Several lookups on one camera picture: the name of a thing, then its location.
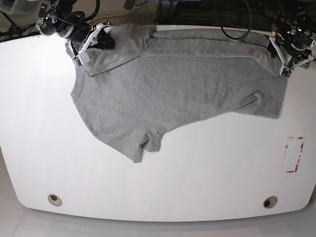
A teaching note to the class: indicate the table grommet hole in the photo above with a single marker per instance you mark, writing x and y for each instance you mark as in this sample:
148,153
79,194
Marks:
54,200
270,202

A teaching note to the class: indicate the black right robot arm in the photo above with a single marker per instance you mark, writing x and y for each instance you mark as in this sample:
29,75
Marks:
58,17

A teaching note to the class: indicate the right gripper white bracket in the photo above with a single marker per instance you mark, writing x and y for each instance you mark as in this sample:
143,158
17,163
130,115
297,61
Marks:
81,39

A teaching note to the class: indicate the red tape rectangle marking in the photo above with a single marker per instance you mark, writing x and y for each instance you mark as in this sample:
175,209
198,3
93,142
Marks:
292,154

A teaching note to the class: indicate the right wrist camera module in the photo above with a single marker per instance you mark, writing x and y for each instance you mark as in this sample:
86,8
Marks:
81,59

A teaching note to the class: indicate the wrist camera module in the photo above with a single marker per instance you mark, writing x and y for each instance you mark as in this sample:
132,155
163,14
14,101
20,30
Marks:
286,71
81,59

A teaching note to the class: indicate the grey T-shirt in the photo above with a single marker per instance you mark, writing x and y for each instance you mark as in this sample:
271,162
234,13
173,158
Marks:
153,82

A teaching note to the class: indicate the right table grommet hole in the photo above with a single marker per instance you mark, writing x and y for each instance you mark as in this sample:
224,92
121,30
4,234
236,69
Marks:
270,202

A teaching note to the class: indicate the left table grommet hole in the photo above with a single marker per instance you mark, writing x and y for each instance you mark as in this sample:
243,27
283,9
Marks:
54,200

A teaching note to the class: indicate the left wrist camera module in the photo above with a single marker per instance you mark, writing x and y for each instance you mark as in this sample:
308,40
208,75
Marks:
286,71

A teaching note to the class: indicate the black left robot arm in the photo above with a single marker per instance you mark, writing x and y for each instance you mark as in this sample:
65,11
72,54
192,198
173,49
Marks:
293,40

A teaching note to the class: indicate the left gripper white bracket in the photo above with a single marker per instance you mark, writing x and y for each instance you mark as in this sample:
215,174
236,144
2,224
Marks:
301,58

